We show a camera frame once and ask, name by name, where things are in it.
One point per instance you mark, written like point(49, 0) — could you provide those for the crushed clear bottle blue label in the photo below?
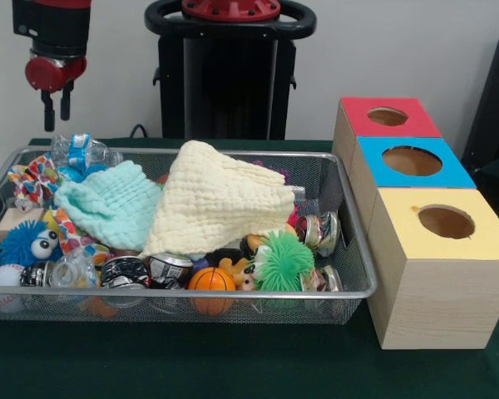
point(79, 149)

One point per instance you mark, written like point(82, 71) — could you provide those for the plain wooden block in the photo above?
point(14, 218)

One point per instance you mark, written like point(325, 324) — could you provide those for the white toy baseball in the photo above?
point(4, 276)

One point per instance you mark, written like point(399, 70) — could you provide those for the multicolour patterned fabric bow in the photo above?
point(33, 178)

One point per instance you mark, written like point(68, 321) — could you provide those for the black upright panel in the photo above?
point(495, 104)

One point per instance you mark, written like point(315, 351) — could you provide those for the orange toy basketball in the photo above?
point(212, 279)

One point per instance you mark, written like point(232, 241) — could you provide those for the orange plush toy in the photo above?
point(233, 264)

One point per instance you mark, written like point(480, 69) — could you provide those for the blue spiky ball with eyes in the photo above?
point(16, 245)

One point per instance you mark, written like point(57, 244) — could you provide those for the crushed black and white can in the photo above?
point(124, 270)

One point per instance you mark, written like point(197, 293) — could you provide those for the wooden box with three holes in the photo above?
point(441, 299)

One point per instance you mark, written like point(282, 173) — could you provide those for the green spiky ball toy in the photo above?
point(285, 262)

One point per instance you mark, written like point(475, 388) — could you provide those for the mint waffle cloth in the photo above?
point(112, 199)

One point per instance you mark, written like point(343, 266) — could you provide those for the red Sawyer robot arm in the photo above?
point(50, 25)

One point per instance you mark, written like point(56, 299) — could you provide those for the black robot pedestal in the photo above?
point(233, 83)

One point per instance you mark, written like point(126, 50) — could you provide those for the red robot arm base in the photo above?
point(233, 10)

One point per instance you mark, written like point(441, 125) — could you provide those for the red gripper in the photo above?
point(45, 75)

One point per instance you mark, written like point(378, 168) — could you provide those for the dark green tablecloth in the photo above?
point(233, 365)

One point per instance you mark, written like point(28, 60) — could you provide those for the shallow mesh bin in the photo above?
point(274, 309)

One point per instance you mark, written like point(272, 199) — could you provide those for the cream waffle cloth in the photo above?
point(208, 199)

